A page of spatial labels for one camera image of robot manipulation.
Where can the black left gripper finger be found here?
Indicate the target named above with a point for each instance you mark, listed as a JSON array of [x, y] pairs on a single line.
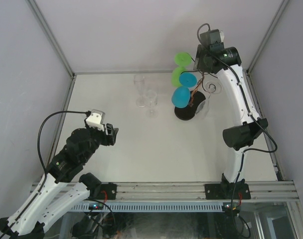
[[112, 139], [110, 130]]

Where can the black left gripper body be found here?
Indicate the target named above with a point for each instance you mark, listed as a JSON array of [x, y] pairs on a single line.
[[101, 137]]

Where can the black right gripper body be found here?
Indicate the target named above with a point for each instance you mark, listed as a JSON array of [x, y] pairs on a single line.
[[201, 63]]

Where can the green plastic wine glass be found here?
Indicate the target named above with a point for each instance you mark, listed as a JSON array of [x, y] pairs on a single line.
[[182, 60]]

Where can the clear flute glass front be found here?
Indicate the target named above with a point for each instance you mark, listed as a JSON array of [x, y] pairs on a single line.
[[210, 88]]

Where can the blue plastic wine glass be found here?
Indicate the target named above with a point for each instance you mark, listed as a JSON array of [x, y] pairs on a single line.
[[182, 94]]

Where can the clear wine glass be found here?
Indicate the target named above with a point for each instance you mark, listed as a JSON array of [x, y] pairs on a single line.
[[151, 102]]

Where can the metal wine glass rack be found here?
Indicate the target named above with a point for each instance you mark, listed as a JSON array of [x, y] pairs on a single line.
[[197, 95]]

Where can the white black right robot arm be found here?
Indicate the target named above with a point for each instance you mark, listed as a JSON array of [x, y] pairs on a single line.
[[225, 63]]

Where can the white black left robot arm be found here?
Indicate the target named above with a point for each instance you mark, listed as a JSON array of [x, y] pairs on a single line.
[[41, 210]]

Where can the clear tall champagne flute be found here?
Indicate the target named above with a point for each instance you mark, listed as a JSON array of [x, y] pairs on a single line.
[[139, 83]]

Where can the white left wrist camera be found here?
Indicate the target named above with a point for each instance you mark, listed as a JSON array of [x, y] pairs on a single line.
[[95, 120]]

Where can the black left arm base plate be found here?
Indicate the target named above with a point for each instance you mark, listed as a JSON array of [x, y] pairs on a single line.
[[105, 192]]

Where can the blue slotted cable duct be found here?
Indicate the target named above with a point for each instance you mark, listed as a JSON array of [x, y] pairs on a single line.
[[148, 207]]

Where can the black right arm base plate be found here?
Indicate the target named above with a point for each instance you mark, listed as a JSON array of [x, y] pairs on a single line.
[[216, 191]]

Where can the aluminium mounting rail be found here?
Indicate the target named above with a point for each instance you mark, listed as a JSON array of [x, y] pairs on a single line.
[[263, 191]]

